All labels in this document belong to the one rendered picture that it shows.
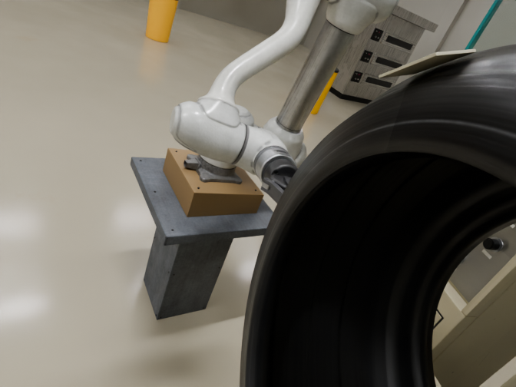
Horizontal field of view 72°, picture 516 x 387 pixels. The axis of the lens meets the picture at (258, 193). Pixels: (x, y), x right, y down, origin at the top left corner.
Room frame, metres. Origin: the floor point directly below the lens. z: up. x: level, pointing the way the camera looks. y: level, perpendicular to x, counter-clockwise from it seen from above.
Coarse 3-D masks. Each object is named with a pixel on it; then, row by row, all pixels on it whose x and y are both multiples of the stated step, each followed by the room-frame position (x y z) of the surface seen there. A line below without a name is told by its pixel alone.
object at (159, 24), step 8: (152, 0) 5.88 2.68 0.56; (160, 0) 5.86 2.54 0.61; (168, 0) 5.91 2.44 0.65; (176, 0) 6.03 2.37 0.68; (152, 8) 5.88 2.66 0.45; (160, 8) 5.87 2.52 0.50; (168, 8) 5.93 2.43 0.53; (176, 8) 6.12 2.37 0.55; (152, 16) 5.88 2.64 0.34; (160, 16) 5.88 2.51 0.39; (168, 16) 5.96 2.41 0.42; (152, 24) 5.88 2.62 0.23; (160, 24) 5.90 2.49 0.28; (168, 24) 5.99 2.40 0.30; (152, 32) 5.88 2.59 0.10; (160, 32) 5.92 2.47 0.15; (168, 32) 6.04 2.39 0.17; (160, 40) 5.94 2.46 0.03; (168, 40) 6.15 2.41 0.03
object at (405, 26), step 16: (400, 16) 7.18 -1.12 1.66; (416, 16) 7.44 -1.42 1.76; (368, 32) 7.22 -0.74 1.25; (384, 32) 7.36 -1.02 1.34; (400, 32) 7.63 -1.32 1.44; (416, 32) 7.91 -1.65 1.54; (352, 48) 7.36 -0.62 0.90; (368, 48) 7.23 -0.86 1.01; (384, 48) 7.49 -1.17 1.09; (400, 48) 7.74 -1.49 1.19; (352, 64) 7.23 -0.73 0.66; (368, 64) 7.36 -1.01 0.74; (384, 64) 7.59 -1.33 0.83; (400, 64) 7.89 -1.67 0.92; (336, 80) 7.39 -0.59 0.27; (352, 80) 7.22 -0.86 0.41; (368, 80) 7.45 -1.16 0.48; (384, 80) 7.75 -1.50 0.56; (352, 96) 7.42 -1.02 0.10; (368, 96) 7.64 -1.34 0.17
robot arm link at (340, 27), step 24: (336, 0) 1.15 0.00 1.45; (360, 0) 1.14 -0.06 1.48; (384, 0) 1.16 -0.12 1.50; (336, 24) 1.17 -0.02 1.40; (360, 24) 1.17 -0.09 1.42; (312, 48) 1.23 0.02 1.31; (336, 48) 1.19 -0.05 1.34; (312, 72) 1.20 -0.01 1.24; (288, 96) 1.25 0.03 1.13; (312, 96) 1.21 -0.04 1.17; (288, 120) 1.22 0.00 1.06; (288, 144) 1.21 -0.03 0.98
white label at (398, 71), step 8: (432, 56) 0.29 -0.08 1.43; (440, 56) 0.29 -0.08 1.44; (448, 56) 0.30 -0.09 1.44; (456, 56) 0.31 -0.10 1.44; (408, 64) 0.30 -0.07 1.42; (416, 64) 0.30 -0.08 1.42; (424, 64) 0.31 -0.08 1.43; (432, 64) 0.32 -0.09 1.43; (440, 64) 0.33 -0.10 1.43; (392, 72) 0.32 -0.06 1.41; (400, 72) 0.32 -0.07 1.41; (408, 72) 0.33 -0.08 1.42; (416, 72) 0.34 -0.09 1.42
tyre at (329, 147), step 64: (448, 64) 0.31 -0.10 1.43; (512, 64) 0.25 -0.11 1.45; (384, 128) 0.29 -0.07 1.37; (448, 128) 0.24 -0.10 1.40; (512, 128) 0.21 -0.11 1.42; (320, 192) 0.35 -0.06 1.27; (384, 192) 0.49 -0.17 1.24; (448, 192) 0.51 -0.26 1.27; (512, 192) 0.46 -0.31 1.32; (320, 256) 0.46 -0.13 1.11; (384, 256) 0.51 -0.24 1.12; (448, 256) 0.48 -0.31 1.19; (256, 320) 0.33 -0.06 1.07; (320, 320) 0.43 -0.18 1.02; (384, 320) 0.47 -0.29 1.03; (256, 384) 0.28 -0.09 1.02; (320, 384) 0.36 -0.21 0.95; (384, 384) 0.40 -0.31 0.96
